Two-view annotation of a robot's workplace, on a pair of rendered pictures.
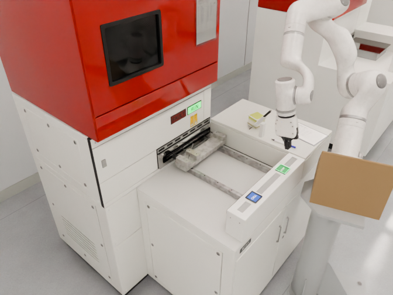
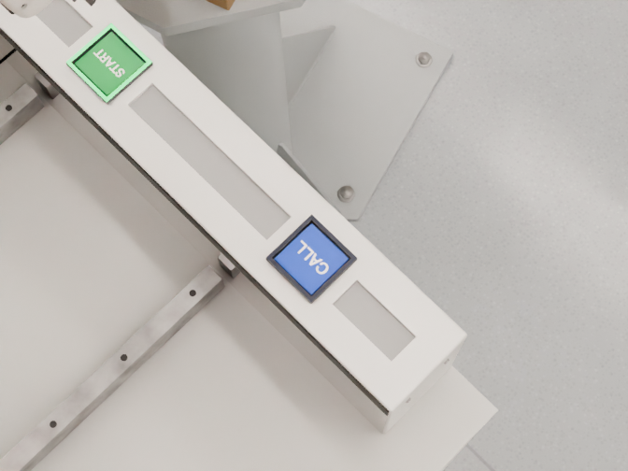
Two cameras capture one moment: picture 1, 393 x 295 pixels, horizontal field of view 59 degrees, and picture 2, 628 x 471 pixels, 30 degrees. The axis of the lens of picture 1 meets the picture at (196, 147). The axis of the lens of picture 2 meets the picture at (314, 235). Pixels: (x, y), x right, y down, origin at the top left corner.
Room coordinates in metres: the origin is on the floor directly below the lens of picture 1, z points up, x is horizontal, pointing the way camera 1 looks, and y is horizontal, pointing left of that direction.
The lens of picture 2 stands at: (1.10, 0.02, 1.93)
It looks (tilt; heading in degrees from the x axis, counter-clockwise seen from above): 73 degrees down; 278
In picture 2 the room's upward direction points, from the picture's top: 3 degrees counter-clockwise
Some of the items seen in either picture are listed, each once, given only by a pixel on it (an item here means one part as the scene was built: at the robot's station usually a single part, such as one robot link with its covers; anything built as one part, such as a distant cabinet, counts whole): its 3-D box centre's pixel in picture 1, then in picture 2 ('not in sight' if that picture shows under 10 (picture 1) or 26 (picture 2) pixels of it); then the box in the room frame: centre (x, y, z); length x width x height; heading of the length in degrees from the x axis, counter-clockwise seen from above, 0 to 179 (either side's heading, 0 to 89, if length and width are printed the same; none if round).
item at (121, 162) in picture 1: (161, 138); not in sight; (1.52, 0.19, 1.02); 0.82 x 0.03 x 0.40; 140
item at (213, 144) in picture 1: (202, 151); not in sight; (1.61, -0.03, 0.87); 0.36 x 0.08 x 0.03; 140
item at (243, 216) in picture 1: (267, 193); (213, 182); (1.24, -0.34, 0.89); 0.55 x 0.09 x 0.14; 140
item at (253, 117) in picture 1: (256, 120); not in sight; (1.74, -0.35, 1.00); 0.07 x 0.07 x 0.07; 34
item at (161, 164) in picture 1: (185, 144); not in sight; (1.65, 0.06, 0.89); 0.44 x 0.02 x 0.10; 140
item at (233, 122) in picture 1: (268, 134); not in sight; (1.75, -0.43, 0.89); 0.62 x 0.35 x 0.14; 50
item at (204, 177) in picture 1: (210, 181); (21, 460); (1.39, -0.08, 0.84); 0.50 x 0.02 x 0.03; 50
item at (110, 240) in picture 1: (130, 195); not in sight; (1.74, 0.45, 0.41); 0.82 x 0.71 x 0.82; 140
